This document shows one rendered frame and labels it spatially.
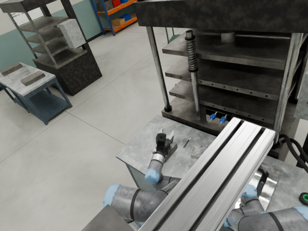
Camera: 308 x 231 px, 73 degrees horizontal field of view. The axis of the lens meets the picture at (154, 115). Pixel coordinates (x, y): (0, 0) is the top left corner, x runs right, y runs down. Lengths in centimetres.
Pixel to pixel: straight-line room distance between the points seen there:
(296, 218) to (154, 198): 47
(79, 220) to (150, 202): 224
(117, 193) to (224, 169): 53
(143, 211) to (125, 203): 7
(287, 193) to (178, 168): 83
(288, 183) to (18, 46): 733
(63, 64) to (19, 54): 280
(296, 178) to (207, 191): 158
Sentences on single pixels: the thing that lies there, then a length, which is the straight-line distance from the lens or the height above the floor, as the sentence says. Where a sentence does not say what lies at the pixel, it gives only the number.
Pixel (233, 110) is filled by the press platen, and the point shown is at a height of 102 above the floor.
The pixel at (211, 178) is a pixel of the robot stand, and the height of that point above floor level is 203.
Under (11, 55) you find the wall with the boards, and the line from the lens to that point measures 766.
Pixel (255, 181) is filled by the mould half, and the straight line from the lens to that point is 173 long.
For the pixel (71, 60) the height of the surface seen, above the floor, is 73.
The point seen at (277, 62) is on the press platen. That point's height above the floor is 154.
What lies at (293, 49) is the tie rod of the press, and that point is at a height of 170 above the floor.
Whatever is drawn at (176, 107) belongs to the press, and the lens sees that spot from 254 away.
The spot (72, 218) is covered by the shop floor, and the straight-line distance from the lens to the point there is 307.
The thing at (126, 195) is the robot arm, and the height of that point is 168.
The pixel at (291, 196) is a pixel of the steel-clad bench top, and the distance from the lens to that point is 185.
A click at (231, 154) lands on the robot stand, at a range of 43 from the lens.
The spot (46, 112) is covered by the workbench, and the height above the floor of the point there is 11.
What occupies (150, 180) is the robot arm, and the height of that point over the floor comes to 144.
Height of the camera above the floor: 237
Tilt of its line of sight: 39 degrees down
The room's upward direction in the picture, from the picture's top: 17 degrees counter-clockwise
